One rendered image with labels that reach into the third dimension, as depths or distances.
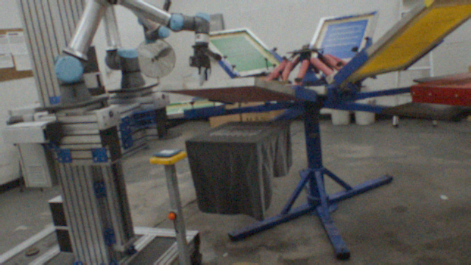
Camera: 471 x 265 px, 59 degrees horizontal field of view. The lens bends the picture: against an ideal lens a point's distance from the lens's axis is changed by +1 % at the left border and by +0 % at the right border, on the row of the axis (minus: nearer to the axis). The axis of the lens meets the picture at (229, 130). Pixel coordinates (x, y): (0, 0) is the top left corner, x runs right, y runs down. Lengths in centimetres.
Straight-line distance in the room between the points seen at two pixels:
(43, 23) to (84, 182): 89
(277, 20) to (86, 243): 518
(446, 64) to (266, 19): 276
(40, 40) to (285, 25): 500
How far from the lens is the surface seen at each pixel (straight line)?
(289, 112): 296
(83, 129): 215
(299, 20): 688
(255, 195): 219
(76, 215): 266
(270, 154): 227
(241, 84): 197
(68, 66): 202
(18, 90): 589
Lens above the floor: 146
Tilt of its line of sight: 12 degrees down
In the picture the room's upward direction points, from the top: 7 degrees counter-clockwise
